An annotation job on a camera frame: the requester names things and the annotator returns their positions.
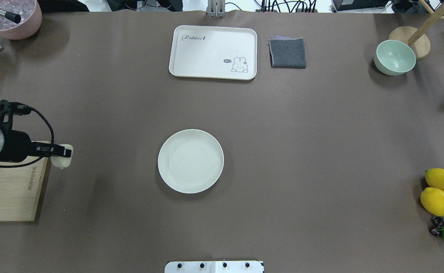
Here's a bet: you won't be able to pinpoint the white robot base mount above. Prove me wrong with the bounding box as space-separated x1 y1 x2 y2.
164 260 265 273

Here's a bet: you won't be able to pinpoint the aluminium frame post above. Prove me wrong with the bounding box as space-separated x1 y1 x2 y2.
206 0 226 18

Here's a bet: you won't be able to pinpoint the dark cherries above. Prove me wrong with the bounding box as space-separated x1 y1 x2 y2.
429 217 444 237

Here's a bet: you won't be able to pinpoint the cream round plate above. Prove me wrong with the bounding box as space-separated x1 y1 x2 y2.
157 129 224 194

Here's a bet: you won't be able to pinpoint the white bun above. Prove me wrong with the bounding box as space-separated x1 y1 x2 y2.
50 144 74 169

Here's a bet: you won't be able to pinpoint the cream rabbit tray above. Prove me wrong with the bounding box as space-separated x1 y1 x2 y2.
168 25 257 80

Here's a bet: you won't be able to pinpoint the mint green bowl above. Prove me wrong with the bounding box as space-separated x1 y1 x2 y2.
373 40 417 76

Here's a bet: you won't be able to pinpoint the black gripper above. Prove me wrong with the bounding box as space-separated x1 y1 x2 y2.
0 100 72 163

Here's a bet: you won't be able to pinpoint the yellow lemon near lime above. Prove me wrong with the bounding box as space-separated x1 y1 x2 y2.
420 188 444 217

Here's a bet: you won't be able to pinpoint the bamboo cutting board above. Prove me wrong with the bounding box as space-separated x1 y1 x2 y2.
0 158 49 221

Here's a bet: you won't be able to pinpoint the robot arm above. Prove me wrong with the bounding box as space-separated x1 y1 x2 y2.
0 100 74 169

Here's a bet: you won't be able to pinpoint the grey folded cloth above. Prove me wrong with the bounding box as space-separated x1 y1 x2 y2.
268 36 307 69

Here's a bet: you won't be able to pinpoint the yellow lemon far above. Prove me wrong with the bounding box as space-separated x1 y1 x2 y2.
425 168 444 191

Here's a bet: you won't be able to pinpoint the pink ice bowl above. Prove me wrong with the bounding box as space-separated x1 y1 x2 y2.
0 0 42 40

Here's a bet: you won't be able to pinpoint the black tool in bowl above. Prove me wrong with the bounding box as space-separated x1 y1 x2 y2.
0 8 21 24

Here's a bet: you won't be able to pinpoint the wooden cup stand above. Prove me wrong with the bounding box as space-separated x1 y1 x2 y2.
388 0 444 61

